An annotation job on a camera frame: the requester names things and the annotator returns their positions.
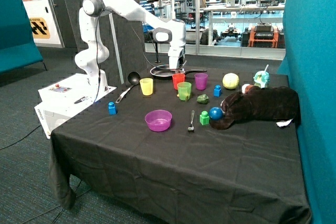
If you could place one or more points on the black tablecloth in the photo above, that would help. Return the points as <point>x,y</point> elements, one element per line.
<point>249,173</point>

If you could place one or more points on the teal toy figure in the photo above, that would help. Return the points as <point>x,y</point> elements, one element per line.
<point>262,78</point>

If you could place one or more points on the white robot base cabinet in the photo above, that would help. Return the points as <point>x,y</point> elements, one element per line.
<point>66,98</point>

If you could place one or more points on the silver fork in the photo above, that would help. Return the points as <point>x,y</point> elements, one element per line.
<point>191,126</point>

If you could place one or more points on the green toy pepper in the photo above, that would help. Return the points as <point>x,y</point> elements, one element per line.
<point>202,99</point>

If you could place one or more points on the blue toy block left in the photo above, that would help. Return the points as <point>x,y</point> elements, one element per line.
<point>112,108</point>

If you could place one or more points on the purple plastic bowl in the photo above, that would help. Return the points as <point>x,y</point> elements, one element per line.
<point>158,120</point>

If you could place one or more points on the black tripod stand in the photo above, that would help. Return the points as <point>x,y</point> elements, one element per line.
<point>151,2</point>

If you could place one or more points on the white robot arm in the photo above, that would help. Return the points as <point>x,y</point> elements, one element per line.
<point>172,32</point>

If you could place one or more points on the blue toy block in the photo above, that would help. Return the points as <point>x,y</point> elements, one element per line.
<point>217,91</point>
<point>112,108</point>

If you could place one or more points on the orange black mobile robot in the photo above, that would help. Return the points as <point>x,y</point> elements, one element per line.
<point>263,35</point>

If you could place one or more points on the blue ball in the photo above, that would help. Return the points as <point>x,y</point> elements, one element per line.
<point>215,113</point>

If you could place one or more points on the blue toy block right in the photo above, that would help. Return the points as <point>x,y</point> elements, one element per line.
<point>217,91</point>

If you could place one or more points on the green toy block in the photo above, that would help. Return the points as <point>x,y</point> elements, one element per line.
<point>204,118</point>

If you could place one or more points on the teal partition wall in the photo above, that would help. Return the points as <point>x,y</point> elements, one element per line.
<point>309,63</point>

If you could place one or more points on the green plastic cup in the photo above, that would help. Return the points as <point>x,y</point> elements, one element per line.
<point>183,88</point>

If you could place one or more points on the black frying pan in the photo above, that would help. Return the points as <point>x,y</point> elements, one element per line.
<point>163,71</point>

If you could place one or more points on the yellow plastic cup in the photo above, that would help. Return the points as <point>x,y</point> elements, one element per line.
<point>146,86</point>

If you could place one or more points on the purple plastic cup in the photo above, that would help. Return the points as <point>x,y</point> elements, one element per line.
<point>201,81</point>

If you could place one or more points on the teal sofa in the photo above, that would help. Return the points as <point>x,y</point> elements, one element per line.
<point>18,48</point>

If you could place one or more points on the red plastic cup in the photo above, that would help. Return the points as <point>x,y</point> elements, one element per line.
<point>178,78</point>

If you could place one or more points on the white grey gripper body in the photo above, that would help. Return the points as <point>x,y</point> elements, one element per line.
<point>176,57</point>

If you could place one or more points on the brown plush toy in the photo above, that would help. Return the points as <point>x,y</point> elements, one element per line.
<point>266,104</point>

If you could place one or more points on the yellow softball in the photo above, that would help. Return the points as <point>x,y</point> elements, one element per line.
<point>230,81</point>

